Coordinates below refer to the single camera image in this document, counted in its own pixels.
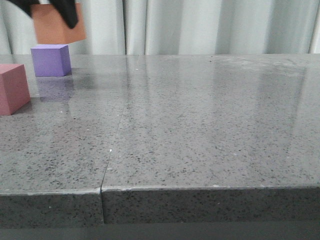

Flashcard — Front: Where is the purple foam cube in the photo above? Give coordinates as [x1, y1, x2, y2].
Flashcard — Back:
[30, 44, 72, 77]

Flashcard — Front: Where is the pink foam cube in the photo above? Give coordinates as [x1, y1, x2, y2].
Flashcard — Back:
[0, 63, 31, 116]

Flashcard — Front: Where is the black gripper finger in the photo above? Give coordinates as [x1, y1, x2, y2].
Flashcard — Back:
[8, 0, 40, 18]
[49, 0, 79, 29]

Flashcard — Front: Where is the grey pleated curtain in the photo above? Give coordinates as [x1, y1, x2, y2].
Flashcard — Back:
[0, 0, 320, 56]

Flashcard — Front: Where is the orange foam cube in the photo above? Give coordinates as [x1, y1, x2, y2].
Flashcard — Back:
[31, 2, 86, 44]

